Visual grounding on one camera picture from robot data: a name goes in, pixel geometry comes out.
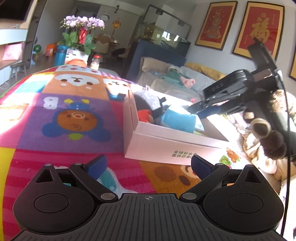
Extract red doll keychain toy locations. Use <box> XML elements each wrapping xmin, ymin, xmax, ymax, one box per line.
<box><xmin>137</xmin><ymin>109</ymin><xmax>154</xmax><ymax>123</ymax></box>

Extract black plush toy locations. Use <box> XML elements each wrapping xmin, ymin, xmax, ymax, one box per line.
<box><xmin>133</xmin><ymin>91</ymin><xmax>166</xmax><ymax>120</ymax></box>

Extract yellow cushion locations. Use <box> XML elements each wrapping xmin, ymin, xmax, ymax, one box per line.
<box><xmin>185</xmin><ymin>62</ymin><xmax>226</xmax><ymax>81</ymax></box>

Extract white cardboard box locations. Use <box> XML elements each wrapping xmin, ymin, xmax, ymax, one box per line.
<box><xmin>123</xmin><ymin>90</ymin><xmax>232</xmax><ymax>165</ymax></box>

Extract colourful cartoon play mat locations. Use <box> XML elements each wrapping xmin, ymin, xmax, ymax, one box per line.
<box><xmin>1</xmin><ymin>65</ymin><xmax>248</xmax><ymax>240</ymax></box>

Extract red framed calligraphy picture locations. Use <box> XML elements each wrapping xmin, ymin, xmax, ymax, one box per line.
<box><xmin>233</xmin><ymin>1</ymin><xmax>285</xmax><ymax>59</ymax></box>

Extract red framed picture left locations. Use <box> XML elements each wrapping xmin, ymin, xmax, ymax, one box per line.
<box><xmin>195</xmin><ymin>1</ymin><xmax>238</xmax><ymax>51</ymax></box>

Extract grey sofa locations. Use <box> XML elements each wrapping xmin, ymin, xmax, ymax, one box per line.
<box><xmin>137</xmin><ymin>57</ymin><xmax>216</xmax><ymax>103</ymax></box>

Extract red lid glass jar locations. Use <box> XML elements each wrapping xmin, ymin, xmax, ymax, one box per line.
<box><xmin>90</xmin><ymin>54</ymin><xmax>101</xmax><ymax>70</ymax></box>

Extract orange round lid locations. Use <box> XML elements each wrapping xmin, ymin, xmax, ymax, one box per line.
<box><xmin>67</xmin><ymin>59</ymin><xmax>87</xmax><ymax>68</ymax></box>

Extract blue water bottle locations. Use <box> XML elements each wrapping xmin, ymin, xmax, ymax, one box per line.
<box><xmin>54</xmin><ymin>45</ymin><xmax>68</xmax><ymax>66</ymax></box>

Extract glass fish tank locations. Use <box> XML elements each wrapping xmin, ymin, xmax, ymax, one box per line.
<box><xmin>135</xmin><ymin>4</ymin><xmax>192</xmax><ymax>57</ymax></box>

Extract purple orchid flower pot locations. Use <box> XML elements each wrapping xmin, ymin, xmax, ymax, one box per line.
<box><xmin>58</xmin><ymin>15</ymin><xmax>105</xmax><ymax>64</ymax></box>

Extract pink paper bag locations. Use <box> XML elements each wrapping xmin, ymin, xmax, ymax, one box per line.
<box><xmin>2</xmin><ymin>43</ymin><xmax>23</xmax><ymax>61</ymax></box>

